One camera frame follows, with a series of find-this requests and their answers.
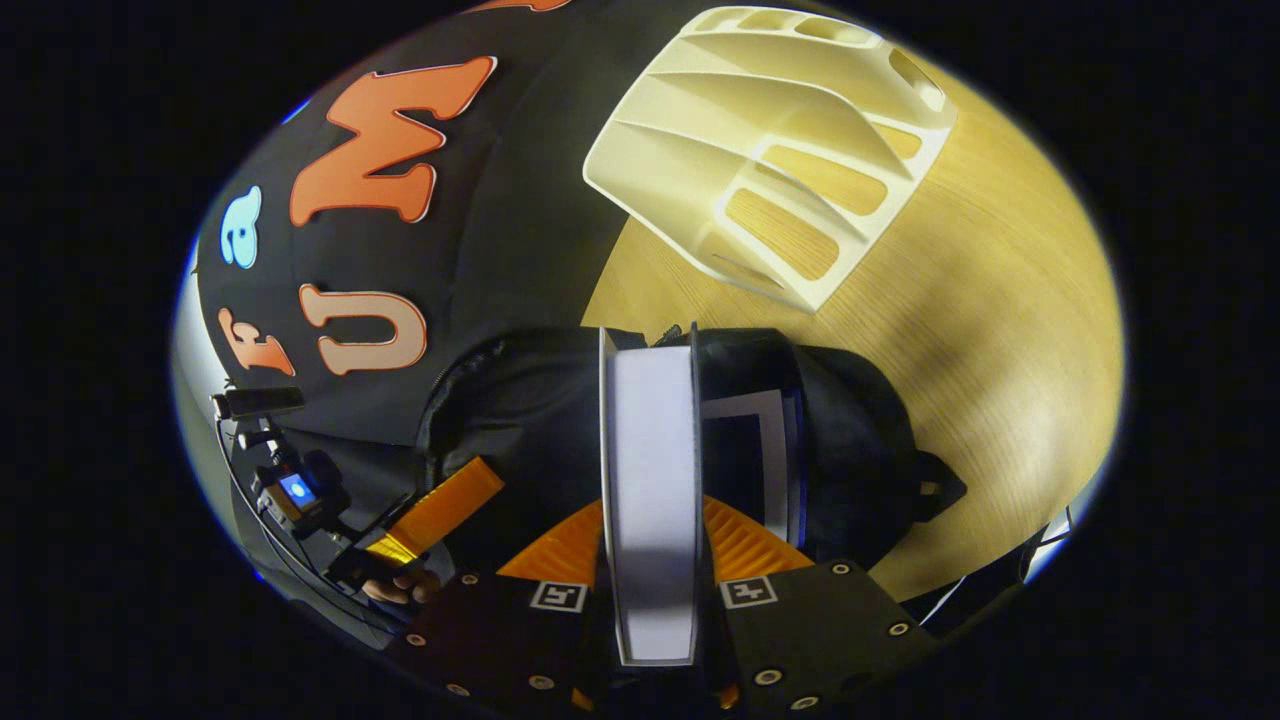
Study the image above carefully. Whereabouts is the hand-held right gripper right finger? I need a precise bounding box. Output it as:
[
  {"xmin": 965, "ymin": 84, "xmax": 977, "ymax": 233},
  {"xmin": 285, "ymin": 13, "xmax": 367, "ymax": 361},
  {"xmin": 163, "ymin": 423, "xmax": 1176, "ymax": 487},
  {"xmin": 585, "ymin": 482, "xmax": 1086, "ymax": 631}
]
[{"xmin": 700, "ymin": 494, "xmax": 938, "ymax": 717}]

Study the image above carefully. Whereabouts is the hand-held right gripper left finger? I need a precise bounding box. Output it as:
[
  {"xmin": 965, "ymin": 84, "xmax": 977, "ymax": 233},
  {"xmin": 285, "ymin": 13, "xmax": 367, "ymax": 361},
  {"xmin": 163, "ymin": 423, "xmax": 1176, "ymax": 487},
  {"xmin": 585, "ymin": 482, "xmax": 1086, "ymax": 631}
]
[{"xmin": 385, "ymin": 498, "xmax": 611, "ymax": 717}]

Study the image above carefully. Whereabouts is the blue cover book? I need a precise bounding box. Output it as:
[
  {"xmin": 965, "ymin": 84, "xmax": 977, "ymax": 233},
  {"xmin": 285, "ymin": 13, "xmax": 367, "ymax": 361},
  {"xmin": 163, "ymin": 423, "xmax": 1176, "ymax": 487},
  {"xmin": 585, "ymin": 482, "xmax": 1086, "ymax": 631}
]
[{"xmin": 700, "ymin": 388, "xmax": 806, "ymax": 549}]

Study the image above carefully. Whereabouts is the black schoolbag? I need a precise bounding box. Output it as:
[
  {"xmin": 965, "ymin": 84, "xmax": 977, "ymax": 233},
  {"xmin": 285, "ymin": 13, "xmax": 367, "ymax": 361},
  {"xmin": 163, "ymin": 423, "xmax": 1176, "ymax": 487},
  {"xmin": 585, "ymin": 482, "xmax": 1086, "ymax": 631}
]
[{"xmin": 415, "ymin": 325, "xmax": 969, "ymax": 591}]

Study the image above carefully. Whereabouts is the white grey book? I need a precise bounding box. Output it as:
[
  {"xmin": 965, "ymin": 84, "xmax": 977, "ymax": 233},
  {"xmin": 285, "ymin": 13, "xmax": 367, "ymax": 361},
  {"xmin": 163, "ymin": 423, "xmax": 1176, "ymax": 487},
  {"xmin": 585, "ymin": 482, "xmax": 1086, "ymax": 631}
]
[{"xmin": 598, "ymin": 322, "xmax": 703, "ymax": 669}]

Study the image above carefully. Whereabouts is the white plastic bookshelf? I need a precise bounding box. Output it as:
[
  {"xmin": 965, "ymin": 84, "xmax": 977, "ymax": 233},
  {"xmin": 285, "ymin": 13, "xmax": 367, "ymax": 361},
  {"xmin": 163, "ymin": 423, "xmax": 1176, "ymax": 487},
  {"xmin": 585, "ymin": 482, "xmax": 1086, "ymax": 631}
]
[{"xmin": 582, "ymin": 5, "xmax": 959, "ymax": 314}]

